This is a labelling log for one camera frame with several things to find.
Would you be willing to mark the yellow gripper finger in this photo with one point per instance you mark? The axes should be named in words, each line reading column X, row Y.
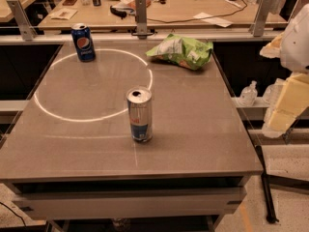
column 272, row 49
column 288, row 100

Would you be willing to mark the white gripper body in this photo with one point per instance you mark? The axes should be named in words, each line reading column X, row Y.
column 296, row 43

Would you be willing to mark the silver red bull can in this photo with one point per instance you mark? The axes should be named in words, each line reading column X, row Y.
column 139, row 104

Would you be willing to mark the green rice chip bag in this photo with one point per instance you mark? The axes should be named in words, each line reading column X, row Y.
column 183, row 51

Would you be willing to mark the blue pepsi can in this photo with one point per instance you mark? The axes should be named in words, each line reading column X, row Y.
column 82, row 39

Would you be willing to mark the clear sanitizer bottle right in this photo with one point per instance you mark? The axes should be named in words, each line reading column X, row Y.
column 269, row 92

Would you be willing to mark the clear sanitizer bottle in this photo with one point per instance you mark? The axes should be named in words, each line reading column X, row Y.
column 249, row 94
column 269, row 92

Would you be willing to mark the clear sanitizer bottle left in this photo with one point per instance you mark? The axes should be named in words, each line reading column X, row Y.
column 249, row 94

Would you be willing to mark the white paper sheet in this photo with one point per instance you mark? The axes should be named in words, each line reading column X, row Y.
column 213, row 20

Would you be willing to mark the black table leg bar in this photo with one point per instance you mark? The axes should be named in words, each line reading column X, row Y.
column 271, row 216

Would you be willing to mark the black glasses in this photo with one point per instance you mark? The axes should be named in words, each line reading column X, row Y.
column 118, row 13

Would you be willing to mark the paper card on desk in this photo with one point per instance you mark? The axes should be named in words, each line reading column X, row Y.
column 63, row 14

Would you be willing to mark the right metal bracket post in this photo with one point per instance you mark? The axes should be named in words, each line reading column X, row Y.
column 258, row 27

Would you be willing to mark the metal bracket post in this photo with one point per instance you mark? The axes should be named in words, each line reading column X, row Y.
column 141, row 19
column 26, row 30
column 258, row 27

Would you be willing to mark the middle metal bracket post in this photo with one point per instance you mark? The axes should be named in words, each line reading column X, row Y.
column 141, row 19

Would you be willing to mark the left metal bracket post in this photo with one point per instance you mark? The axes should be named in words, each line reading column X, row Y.
column 26, row 30

